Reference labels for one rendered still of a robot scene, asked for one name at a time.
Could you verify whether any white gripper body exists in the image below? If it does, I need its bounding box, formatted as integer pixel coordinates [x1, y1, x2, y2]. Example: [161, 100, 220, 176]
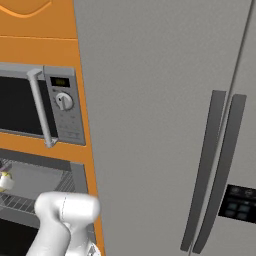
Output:
[0, 173, 15, 193]

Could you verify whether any dark built-in oven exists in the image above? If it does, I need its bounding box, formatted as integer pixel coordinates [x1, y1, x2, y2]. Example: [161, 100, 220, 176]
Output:
[0, 148, 98, 256]

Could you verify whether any silver microwave oven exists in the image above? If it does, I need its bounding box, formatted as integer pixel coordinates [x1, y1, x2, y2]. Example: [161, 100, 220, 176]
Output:
[0, 62, 87, 149]

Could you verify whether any black glass microwave door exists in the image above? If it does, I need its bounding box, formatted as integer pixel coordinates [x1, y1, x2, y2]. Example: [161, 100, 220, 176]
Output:
[0, 63, 60, 141]

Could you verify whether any silver microwave knob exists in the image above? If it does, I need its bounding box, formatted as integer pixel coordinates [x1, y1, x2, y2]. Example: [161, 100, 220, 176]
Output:
[54, 92, 75, 112]

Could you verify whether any orange tall cabinet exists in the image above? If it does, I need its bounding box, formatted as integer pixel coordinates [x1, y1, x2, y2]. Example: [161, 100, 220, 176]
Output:
[0, 0, 107, 256]

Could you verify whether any wide grey fridge door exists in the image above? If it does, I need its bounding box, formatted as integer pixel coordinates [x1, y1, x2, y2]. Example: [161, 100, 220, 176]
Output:
[73, 0, 253, 256]

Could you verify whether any grey fridge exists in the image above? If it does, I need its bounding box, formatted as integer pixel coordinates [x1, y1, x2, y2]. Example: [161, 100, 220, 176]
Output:
[73, 0, 256, 256]

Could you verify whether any grey fridge door with panel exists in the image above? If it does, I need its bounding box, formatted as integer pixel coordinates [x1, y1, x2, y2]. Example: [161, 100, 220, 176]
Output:
[189, 0, 256, 256]

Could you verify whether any wire oven rack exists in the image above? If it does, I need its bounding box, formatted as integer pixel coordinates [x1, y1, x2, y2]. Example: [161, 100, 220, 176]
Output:
[0, 170, 77, 216]

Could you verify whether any silver microwave door handle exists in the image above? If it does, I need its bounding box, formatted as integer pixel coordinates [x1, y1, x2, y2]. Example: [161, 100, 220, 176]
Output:
[26, 68, 60, 149]

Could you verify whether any dark grey fridge handle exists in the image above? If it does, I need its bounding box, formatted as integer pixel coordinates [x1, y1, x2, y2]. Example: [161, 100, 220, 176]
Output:
[192, 93, 248, 255]
[179, 89, 228, 253]

